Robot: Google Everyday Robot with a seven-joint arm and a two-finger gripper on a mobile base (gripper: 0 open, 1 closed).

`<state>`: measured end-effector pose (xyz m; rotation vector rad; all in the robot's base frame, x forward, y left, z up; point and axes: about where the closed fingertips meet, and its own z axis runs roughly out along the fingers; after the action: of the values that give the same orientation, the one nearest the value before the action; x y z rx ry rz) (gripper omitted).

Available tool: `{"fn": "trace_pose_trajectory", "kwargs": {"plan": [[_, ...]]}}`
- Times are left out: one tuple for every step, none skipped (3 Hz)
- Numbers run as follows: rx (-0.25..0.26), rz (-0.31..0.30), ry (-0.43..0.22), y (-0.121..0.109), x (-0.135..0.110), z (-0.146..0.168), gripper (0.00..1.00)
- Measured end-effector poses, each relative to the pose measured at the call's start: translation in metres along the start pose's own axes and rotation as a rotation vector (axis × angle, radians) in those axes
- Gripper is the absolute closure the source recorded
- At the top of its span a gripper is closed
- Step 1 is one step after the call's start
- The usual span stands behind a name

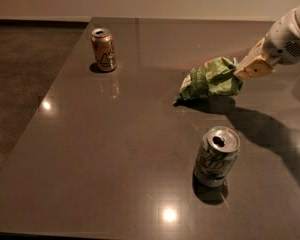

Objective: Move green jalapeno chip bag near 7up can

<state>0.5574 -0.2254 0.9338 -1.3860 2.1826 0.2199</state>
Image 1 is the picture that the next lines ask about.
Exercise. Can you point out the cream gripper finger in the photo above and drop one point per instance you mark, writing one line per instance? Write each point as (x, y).
(255, 53)
(253, 66)

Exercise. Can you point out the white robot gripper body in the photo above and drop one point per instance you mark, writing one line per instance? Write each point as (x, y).
(283, 44)

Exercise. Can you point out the green jalapeno chip bag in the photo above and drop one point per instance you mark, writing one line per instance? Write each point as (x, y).
(213, 78)

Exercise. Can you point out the silver green 7up can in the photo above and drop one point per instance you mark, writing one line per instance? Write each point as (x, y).
(218, 150)

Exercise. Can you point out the orange soda can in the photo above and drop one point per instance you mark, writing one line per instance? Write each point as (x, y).
(103, 47)

